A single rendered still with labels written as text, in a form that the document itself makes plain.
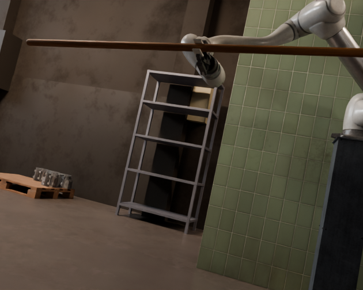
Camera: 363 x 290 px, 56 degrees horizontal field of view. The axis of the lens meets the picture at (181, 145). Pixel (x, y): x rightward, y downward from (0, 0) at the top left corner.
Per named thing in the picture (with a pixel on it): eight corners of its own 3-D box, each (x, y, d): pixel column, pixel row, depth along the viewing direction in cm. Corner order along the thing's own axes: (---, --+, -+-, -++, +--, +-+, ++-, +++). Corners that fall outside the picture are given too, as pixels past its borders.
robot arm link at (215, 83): (208, 86, 156) (192, 65, 159) (214, 94, 171) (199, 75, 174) (227, 71, 154) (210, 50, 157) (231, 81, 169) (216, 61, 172)
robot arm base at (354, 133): (328, 141, 203) (330, 132, 203) (370, 147, 196) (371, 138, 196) (332, 136, 186) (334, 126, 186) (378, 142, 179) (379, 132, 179)
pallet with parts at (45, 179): (75, 198, 457) (80, 176, 460) (36, 199, 387) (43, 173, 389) (13, 182, 491) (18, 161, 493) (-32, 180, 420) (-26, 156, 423)
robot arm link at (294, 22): (275, 24, 179) (291, 14, 166) (301, 10, 184) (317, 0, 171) (287, 46, 181) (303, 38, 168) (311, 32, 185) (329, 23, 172)
